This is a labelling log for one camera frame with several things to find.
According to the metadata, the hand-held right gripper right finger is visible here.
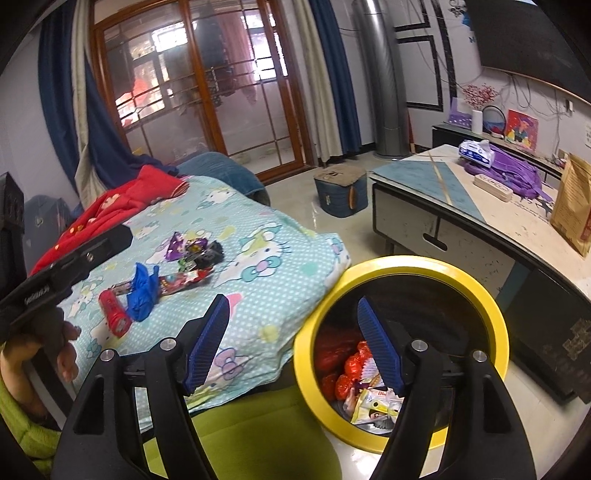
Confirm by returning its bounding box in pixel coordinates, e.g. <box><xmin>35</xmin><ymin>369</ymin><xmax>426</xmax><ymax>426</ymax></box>
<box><xmin>358</xmin><ymin>296</ymin><xmax>536</xmax><ymax>480</ymax></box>

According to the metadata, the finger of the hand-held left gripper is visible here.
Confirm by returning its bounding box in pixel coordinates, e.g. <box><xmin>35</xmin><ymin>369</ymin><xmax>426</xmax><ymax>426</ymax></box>
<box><xmin>51</xmin><ymin>224</ymin><xmax>133</xmax><ymax>284</ymax></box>

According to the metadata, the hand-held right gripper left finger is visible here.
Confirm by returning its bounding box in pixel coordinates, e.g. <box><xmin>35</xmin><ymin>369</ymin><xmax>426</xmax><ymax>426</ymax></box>
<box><xmin>50</xmin><ymin>294</ymin><xmax>230</xmax><ymax>480</ymax></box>

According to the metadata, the red plastic bag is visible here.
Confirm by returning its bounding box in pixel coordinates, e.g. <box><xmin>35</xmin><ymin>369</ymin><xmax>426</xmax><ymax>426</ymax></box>
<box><xmin>314</xmin><ymin>327</ymin><xmax>357</xmax><ymax>376</ymax></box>
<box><xmin>323</xmin><ymin>340</ymin><xmax>376</xmax><ymax>402</ymax></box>

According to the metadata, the yellow white snack wrapper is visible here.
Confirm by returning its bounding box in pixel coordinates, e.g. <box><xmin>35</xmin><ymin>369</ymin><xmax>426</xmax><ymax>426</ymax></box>
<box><xmin>350</xmin><ymin>385</ymin><xmax>403</xmax><ymax>426</ymax></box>

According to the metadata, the red cylindrical can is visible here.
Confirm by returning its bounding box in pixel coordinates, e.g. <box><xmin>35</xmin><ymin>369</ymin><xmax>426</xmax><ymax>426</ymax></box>
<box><xmin>98</xmin><ymin>288</ymin><xmax>133</xmax><ymax>339</ymax></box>

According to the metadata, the red snack wrapper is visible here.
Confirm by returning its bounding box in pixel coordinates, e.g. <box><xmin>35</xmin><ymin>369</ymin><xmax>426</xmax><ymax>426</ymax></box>
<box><xmin>157</xmin><ymin>270</ymin><xmax>213</xmax><ymax>296</ymax></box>

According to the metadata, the purple snack wrapper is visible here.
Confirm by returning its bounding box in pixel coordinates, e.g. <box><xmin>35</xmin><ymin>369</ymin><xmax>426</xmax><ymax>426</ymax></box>
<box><xmin>165</xmin><ymin>231</ymin><xmax>186</xmax><ymax>264</ymax></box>

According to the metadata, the yellow-rimmed trash bin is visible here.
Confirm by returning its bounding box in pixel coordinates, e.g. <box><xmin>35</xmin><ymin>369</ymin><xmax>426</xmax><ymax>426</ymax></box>
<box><xmin>294</xmin><ymin>256</ymin><xmax>509</xmax><ymax>453</ymax></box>

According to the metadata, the dark snack wrapper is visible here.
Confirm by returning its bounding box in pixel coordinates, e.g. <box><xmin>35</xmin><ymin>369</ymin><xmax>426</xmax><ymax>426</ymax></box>
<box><xmin>180</xmin><ymin>237</ymin><xmax>225</xmax><ymax>274</ymax></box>

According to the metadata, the person's left hand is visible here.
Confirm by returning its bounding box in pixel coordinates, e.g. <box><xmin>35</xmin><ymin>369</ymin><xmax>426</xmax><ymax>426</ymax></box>
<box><xmin>0</xmin><ymin>323</ymin><xmax>81</xmax><ymax>416</ymax></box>

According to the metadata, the red floral blanket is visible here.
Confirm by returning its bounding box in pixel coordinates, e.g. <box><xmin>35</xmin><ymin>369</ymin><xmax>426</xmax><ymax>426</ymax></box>
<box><xmin>30</xmin><ymin>165</ymin><xmax>190</xmax><ymax>278</ymax></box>

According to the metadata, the cartoon cat print blanket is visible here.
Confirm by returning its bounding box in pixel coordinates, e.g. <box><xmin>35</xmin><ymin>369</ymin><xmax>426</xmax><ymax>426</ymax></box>
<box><xmin>60</xmin><ymin>175</ymin><xmax>352</xmax><ymax>435</ymax></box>

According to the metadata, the green fleece clothing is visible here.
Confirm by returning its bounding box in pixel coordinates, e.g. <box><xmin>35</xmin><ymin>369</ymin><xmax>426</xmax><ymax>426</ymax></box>
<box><xmin>141</xmin><ymin>381</ymin><xmax>345</xmax><ymax>480</ymax></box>

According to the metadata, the beige curtain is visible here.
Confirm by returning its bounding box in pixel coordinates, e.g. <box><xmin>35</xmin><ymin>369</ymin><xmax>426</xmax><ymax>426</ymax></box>
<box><xmin>71</xmin><ymin>0</ymin><xmax>109</xmax><ymax>199</ymax></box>
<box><xmin>291</xmin><ymin>0</ymin><xmax>343</xmax><ymax>168</ymax></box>

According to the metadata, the marble coffee table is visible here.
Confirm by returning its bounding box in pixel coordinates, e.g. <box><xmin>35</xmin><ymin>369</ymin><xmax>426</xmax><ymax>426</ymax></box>
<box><xmin>372</xmin><ymin>144</ymin><xmax>591</xmax><ymax>404</ymax></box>

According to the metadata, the blue sofa cover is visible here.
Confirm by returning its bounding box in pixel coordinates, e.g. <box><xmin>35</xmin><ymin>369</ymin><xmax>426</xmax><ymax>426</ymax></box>
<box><xmin>178</xmin><ymin>152</ymin><xmax>271</xmax><ymax>207</ymax></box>

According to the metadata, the blue square stool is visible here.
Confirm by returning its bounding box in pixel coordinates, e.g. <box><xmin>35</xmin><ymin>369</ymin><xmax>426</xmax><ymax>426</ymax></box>
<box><xmin>314</xmin><ymin>164</ymin><xmax>369</xmax><ymax>219</ymax></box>

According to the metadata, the blue curtain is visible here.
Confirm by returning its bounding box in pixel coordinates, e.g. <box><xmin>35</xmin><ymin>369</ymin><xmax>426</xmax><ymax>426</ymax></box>
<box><xmin>309</xmin><ymin>0</ymin><xmax>364</xmax><ymax>158</ymax></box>
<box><xmin>39</xmin><ymin>0</ymin><xmax>155</xmax><ymax>185</ymax></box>

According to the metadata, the wooden glass sliding door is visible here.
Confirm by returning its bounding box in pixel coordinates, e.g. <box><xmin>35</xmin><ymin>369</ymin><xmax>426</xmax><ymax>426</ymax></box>
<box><xmin>90</xmin><ymin>0</ymin><xmax>315</xmax><ymax>183</ymax></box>

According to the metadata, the white power strip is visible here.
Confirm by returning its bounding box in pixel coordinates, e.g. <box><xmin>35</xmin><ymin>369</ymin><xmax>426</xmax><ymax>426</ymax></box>
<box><xmin>475</xmin><ymin>173</ymin><xmax>514</xmax><ymax>203</ymax></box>

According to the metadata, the blue white tissue pack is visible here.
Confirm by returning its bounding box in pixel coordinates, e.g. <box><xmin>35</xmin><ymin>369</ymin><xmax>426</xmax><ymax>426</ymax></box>
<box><xmin>458</xmin><ymin>140</ymin><xmax>493</xmax><ymax>167</ymax></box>

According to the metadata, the dark television stand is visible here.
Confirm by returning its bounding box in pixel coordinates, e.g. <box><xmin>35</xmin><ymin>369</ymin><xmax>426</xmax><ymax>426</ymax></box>
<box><xmin>431</xmin><ymin>122</ymin><xmax>565</xmax><ymax>182</ymax></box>

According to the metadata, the purple backpack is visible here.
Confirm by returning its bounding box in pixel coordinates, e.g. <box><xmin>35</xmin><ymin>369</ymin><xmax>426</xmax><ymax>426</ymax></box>
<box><xmin>464</xmin><ymin>143</ymin><xmax>555</xmax><ymax>204</ymax></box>

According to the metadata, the brown paper bag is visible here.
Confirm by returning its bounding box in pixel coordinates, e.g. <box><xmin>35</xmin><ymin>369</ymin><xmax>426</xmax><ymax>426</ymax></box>
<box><xmin>549</xmin><ymin>152</ymin><xmax>591</xmax><ymax>258</ymax></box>

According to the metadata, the purple box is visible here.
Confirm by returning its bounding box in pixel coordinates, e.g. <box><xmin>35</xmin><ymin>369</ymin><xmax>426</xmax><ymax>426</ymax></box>
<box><xmin>448</xmin><ymin>98</ymin><xmax>474</xmax><ymax>129</ymax></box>

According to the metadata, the round desk ornament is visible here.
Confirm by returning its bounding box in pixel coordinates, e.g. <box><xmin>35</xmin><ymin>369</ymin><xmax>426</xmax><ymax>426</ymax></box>
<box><xmin>482</xmin><ymin>105</ymin><xmax>507</xmax><ymax>137</ymax></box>

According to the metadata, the colourful painting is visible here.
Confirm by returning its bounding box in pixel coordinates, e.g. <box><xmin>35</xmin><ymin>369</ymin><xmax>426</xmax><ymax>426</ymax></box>
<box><xmin>503</xmin><ymin>109</ymin><xmax>540</xmax><ymax>149</ymax></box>

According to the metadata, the grey tower air conditioner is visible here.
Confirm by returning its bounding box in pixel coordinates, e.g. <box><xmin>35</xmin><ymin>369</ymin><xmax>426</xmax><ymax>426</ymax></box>
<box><xmin>352</xmin><ymin>0</ymin><xmax>413</xmax><ymax>161</ymax></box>

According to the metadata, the black wall television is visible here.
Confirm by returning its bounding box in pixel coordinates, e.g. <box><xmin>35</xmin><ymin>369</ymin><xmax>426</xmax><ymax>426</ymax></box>
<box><xmin>464</xmin><ymin>0</ymin><xmax>591</xmax><ymax>93</ymax></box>

